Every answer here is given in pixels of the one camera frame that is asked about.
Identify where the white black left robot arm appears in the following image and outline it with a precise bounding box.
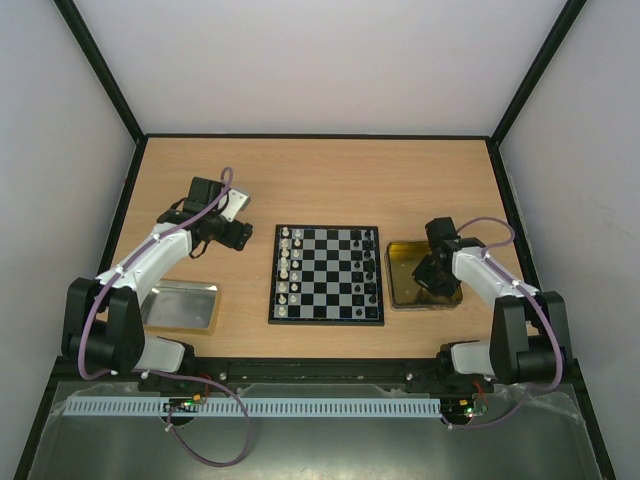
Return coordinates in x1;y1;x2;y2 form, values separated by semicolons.
61;167;253;380

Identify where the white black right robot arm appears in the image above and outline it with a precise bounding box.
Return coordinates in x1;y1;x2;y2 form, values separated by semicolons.
412;217;573;392

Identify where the black white chess board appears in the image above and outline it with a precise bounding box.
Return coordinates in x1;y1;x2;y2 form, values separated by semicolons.
268;224;385;326

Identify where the gold metal tin tray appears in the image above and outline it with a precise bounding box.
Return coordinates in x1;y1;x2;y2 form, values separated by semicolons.
385;241;463;311

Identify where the silver metal tin lid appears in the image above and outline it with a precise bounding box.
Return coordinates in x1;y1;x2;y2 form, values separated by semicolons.
141;280;220;334

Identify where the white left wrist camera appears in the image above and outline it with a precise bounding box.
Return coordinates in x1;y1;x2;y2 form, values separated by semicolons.
218;188;251;222

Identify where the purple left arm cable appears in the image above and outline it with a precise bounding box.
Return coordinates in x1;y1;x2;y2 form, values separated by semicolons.
78;166;254;467

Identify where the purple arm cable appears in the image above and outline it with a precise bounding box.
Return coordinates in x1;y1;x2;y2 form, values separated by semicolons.
78;166;254;467
441;216;567;430

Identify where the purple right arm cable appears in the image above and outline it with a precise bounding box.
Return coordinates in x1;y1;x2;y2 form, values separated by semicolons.
441;216;567;430

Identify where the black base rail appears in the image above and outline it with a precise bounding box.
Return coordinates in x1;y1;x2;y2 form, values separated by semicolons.
137;356;496;393

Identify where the white slotted cable duct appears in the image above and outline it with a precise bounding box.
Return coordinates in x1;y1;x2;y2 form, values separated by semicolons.
64;396;441;418

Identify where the black aluminium frame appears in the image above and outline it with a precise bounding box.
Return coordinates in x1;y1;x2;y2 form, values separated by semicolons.
9;0;617;480

